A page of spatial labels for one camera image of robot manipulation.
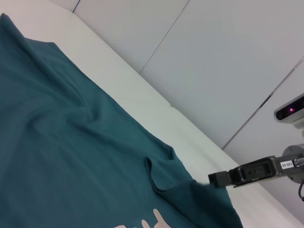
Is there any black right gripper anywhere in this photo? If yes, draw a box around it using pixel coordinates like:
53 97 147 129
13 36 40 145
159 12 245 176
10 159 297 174
208 155 300 189

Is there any teal t-shirt with FREE print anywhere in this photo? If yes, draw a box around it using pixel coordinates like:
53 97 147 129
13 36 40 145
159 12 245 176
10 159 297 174
0 13 243 228

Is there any silver elbow connector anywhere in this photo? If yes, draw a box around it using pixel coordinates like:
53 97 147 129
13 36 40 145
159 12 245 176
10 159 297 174
293 156 304 169

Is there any right gripper cable with plug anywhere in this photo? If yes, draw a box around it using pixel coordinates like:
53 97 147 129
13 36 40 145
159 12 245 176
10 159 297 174
297 181 304 203

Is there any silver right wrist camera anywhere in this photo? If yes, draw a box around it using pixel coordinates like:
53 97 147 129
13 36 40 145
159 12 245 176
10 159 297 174
274 93 304 130

